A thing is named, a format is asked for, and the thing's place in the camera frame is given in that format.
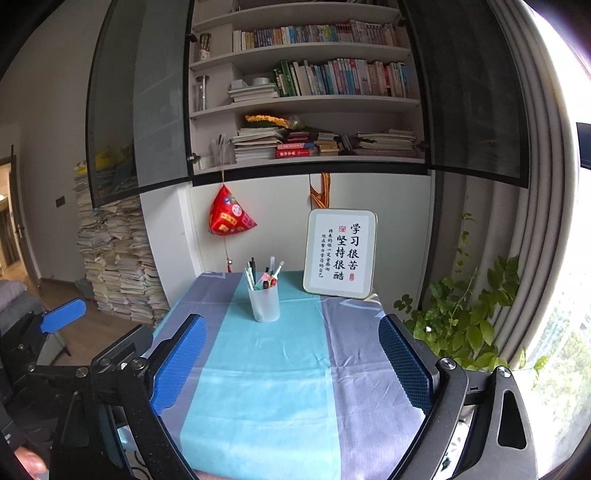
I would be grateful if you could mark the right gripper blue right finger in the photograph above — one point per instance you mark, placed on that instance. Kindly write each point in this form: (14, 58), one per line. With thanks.
(404, 354)

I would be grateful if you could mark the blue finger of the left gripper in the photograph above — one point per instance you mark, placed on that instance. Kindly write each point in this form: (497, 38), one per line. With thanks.
(56, 319)
(116, 356)

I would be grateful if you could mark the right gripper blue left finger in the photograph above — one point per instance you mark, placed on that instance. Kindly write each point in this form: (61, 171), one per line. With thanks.
(172, 361)

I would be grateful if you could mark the black pen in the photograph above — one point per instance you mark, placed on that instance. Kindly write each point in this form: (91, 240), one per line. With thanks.
(252, 271)

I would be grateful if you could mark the red utility knife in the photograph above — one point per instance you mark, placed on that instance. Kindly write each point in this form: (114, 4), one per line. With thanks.
(266, 278)

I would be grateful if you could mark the red gel pen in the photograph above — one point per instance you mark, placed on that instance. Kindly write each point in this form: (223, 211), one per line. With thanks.
(276, 274)

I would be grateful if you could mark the left hand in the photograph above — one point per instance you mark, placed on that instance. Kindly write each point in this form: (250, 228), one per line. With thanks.
(31, 462)

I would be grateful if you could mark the grey sofa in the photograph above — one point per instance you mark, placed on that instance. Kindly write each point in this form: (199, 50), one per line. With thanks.
(16, 302)

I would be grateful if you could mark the green potted plant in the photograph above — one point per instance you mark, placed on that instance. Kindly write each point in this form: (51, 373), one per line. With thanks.
(488, 312)

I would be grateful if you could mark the stack of books and papers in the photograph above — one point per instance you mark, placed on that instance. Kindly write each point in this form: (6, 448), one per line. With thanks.
(118, 260)

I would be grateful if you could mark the blue grey striped tablecloth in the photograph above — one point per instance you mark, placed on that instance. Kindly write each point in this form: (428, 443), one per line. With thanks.
(311, 395)

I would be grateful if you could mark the translucent white pen cup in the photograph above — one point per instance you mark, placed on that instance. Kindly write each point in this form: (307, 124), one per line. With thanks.
(265, 304)

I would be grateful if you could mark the pale green pen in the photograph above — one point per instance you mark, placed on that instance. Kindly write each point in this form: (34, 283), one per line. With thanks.
(249, 278)

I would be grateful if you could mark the framed calligraphy picture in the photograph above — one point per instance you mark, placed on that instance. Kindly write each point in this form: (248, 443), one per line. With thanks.
(340, 254)

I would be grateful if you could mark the pink green eraser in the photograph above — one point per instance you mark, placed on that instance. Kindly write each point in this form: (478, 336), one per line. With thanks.
(259, 284)

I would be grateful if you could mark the grey curtain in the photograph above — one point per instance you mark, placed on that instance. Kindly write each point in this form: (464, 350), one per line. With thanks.
(551, 137)

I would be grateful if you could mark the red hanging pouch ornament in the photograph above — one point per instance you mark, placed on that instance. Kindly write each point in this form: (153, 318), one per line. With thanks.
(226, 218)

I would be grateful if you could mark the wall bookshelf with books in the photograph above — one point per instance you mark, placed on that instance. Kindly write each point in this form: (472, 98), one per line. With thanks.
(289, 87)

